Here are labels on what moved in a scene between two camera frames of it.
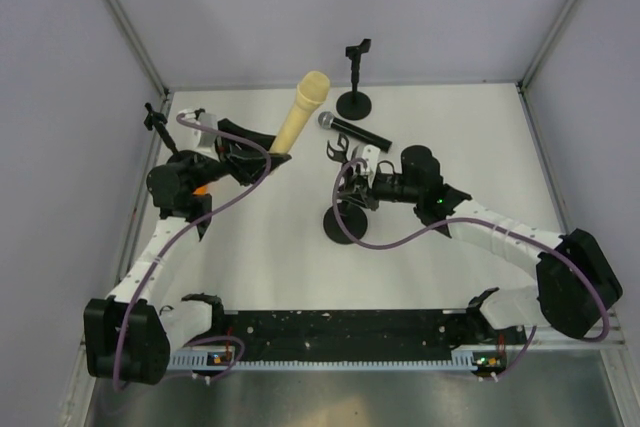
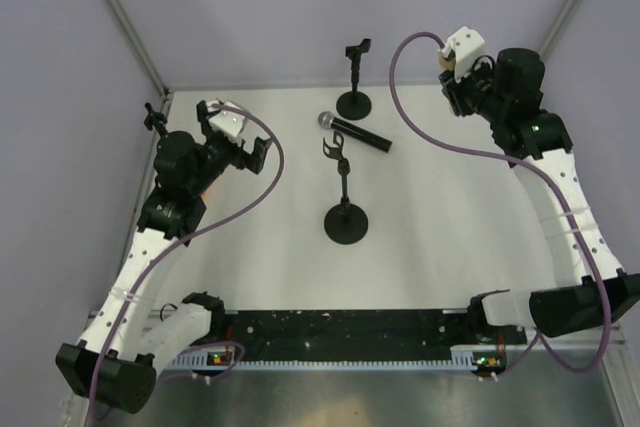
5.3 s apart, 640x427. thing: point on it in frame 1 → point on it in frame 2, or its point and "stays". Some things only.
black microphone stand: (352, 217) stays
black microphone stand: (159, 121) stays
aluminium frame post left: (123, 19) stays
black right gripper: (362, 195) → (454, 89)
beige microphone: (312, 91) → (445, 63)
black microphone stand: (355, 105) stays
